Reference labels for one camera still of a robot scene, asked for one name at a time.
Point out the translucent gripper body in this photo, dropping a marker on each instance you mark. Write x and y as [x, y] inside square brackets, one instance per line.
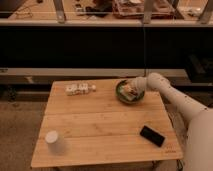
[129, 89]

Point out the red chili pepper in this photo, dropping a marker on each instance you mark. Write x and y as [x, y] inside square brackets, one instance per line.
[132, 94]

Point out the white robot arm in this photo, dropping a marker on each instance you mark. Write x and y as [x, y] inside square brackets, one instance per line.
[198, 155]

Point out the white sponge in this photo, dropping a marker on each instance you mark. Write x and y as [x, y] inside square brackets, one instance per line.
[126, 95]

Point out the green bowl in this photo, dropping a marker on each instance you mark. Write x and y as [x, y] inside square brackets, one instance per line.
[140, 92]

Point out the black phone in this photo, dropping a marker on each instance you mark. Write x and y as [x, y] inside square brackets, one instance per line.
[152, 136]

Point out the plastic bottle with label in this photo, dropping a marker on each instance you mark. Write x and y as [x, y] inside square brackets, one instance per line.
[79, 88]

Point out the wooden table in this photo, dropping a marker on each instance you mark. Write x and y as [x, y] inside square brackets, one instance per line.
[99, 129]

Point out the cluttered tray on shelf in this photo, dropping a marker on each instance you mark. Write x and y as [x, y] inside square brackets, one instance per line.
[135, 9]

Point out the dark object on shelf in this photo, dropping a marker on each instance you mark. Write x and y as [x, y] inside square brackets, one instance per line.
[99, 10]

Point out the white paper cup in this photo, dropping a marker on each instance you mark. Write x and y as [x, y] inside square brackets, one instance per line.
[55, 143]

